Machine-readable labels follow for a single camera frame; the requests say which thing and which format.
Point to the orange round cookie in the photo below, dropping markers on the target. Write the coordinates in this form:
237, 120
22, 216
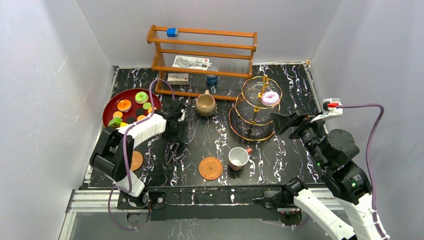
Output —
151, 109
141, 117

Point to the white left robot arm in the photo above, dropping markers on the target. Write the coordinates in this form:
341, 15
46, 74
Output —
112, 154

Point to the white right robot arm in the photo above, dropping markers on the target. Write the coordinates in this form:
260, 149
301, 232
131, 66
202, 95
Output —
333, 152

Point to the three-tier glass gold stand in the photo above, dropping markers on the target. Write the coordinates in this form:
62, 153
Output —
249, 118

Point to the green triangular toy cake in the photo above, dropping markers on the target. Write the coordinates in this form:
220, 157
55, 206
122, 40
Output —
115, 122

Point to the blue bottle cap jar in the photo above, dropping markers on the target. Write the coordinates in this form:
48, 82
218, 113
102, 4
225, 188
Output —
211, 79

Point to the blue white eraser block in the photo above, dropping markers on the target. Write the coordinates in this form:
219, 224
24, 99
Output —
172, 32

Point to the woven rattan coaster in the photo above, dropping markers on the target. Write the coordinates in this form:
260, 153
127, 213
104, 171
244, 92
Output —
136, 161
210, 168

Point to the pink frosted donut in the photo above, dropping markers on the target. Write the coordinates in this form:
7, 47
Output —
270, 98

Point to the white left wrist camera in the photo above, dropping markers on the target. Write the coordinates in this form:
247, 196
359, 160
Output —
182, 115

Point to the small white red box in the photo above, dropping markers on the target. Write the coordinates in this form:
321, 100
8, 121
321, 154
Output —
178, 78

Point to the red round tray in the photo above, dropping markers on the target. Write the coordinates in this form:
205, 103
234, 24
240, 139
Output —
110, 107

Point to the pink floral mug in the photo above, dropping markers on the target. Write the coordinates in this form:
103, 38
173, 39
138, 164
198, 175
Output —
238, 157

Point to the green round cookie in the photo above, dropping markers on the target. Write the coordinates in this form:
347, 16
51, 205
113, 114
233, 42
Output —
146, 105

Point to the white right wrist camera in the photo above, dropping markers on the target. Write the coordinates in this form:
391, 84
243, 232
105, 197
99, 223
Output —
330, 110

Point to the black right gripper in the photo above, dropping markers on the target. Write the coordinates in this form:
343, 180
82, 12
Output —
281, 122

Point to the wooden shelf rack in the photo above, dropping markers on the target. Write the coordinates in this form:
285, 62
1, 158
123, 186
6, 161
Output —
202, 51

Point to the left woven rattan coaster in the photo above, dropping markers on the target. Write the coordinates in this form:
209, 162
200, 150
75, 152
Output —
136, 161

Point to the small orange macaron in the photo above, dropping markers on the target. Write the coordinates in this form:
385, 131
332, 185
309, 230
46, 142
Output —
117, 114

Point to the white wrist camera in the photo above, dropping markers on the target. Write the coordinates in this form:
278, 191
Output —
330, 110
182, 115

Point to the orange white round cake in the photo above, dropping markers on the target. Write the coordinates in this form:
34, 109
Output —
124, 105

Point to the beige ceramic pitcher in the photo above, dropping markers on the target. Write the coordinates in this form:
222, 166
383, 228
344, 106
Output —
205, 104

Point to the white plastic packet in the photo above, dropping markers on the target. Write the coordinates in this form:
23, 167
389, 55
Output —
189, 62

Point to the green frosted donut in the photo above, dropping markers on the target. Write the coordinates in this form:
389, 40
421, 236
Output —
141, 97

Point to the black round cookie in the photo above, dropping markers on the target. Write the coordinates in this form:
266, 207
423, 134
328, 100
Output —
130, 120
140, 111

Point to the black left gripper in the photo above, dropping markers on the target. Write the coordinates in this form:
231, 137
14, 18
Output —
172, 131

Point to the centre woven rattan coaster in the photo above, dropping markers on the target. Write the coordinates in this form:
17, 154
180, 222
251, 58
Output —
210, 168

